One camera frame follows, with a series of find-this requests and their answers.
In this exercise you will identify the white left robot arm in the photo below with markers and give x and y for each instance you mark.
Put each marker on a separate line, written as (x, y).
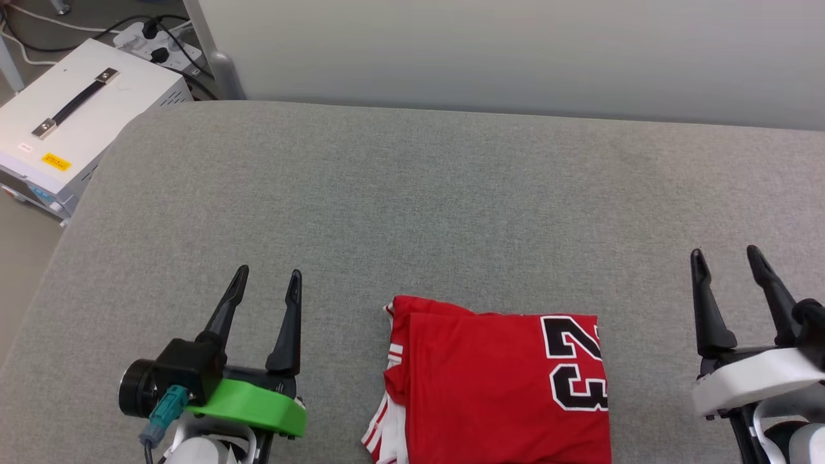
(200, 448)

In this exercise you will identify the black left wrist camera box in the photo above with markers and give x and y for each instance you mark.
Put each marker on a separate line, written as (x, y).
(187, 364)

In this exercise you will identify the white metal equipment box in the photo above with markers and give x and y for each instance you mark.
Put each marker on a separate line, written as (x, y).
(122, 103)

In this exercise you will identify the red Bulls basketball jersey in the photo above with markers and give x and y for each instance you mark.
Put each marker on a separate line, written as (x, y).
(490, 386)

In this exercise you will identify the grey metal furniture leg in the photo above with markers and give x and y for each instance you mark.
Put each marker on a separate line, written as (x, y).
(11, 74)
(61, 6)

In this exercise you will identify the grey fabric sofa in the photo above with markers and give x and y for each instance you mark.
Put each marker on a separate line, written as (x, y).
(451, 193)

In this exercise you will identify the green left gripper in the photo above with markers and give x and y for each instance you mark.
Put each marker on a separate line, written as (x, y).
(258, 403)

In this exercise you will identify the white power strip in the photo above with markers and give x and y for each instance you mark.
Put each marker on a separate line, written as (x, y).
(138, 42)

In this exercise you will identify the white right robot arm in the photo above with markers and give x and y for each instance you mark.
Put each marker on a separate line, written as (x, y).
(805, 438)

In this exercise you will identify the yellow warning sticker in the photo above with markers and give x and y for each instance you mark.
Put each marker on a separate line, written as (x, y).
(56, 162)

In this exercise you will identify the white partition screen grey post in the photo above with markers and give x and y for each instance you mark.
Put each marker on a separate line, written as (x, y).
(515, 51)

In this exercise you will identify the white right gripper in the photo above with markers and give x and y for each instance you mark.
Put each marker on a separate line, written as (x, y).
(754, 380)

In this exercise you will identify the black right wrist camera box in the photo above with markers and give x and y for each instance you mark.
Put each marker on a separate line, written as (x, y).
(812, 328)

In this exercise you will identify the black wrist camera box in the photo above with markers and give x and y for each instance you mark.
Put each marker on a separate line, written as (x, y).
(187, 364)
(812, 328)

